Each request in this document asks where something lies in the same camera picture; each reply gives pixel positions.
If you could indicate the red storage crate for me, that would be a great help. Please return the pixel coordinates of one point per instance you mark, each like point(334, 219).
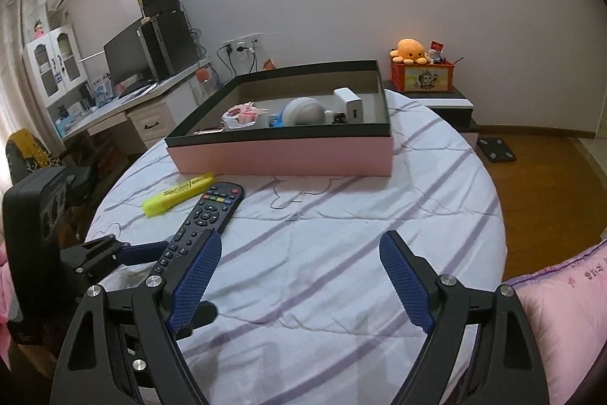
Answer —
point(422, 77)

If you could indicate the black office chair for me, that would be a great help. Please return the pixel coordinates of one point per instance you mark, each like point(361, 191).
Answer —
point(80, 177)

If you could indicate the black bathroom scale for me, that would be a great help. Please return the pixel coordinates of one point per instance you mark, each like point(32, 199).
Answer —
point(497, 149)

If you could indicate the beige curtain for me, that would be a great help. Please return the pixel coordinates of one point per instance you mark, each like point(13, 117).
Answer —
point(12, 77)

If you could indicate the black computer monitor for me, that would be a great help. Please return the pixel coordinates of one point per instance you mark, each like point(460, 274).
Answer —
point(125, 54)

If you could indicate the white desk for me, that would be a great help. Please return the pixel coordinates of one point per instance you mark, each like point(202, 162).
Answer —
point(142, 101)

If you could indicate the blue white box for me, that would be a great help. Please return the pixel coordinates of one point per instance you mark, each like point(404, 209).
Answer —
point(103, 89)

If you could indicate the small clear bottle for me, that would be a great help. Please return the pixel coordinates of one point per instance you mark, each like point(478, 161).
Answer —
point(328, 116)

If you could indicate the thin black stick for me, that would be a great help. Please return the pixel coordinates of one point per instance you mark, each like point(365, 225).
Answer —
point(455, 61)

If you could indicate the white wall socket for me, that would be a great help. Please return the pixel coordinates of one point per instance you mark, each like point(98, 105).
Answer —
point(242, 43)

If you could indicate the low black cabinet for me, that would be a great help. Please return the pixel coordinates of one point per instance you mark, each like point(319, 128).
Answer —
point(455, 101)

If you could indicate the white dome lamp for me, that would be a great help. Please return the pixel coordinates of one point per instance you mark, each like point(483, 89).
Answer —
point(303, 111)

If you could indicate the black remote control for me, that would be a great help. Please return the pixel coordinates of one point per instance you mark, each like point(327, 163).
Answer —
point(208, 210)

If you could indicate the white charger cube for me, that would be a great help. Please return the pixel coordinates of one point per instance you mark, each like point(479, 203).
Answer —
point(348, 103)

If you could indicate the red cap water bottle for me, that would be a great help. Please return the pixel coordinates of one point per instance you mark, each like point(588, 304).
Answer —
point(205, 75)

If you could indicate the white glass door cabinet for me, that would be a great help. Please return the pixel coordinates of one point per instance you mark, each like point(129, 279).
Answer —
point(33, 73)

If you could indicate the pink storage box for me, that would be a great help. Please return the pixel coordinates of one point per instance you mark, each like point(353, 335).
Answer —
point(284, 153)

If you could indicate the yellow green highlighter pack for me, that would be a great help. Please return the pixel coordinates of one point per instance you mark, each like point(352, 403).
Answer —
point(175, 194)

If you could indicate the black keyboard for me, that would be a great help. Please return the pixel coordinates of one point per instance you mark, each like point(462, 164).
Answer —
point(137, 89)

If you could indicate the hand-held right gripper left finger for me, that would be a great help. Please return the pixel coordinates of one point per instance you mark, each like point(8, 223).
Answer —
point(194, 277)

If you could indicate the pink purple block toy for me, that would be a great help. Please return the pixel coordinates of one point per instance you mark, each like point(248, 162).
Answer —
point(251, 113)

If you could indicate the black computer tower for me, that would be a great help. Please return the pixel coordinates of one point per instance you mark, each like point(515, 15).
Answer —
point(170, 44)

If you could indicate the orange snack bag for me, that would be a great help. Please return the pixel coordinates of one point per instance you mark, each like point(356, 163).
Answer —
point(269, 64)

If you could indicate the small black object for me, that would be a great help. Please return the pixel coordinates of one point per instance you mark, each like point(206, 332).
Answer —
point(340, 117)

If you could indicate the pink pillow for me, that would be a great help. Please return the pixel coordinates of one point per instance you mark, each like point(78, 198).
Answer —
point(569, 315)

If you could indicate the yellow leopard clothes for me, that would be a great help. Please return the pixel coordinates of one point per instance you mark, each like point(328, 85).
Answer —
point(33, 153)

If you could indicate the small doll figure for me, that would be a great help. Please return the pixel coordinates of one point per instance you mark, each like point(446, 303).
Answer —
point(38, 29)

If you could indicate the pink bed sheet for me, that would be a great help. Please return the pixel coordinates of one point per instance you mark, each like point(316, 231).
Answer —
point(4, 281)

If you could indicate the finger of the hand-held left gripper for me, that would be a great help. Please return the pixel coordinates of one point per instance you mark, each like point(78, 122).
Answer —
point(142, 253)
point(206, 312)

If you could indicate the small red packet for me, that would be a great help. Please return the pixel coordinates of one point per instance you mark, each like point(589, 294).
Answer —
point(436, 47)

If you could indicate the orange octopus plush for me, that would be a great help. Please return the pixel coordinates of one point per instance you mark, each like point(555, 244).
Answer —
point(410, 49)

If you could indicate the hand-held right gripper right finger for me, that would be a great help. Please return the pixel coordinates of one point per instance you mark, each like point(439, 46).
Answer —
point(403, 277)

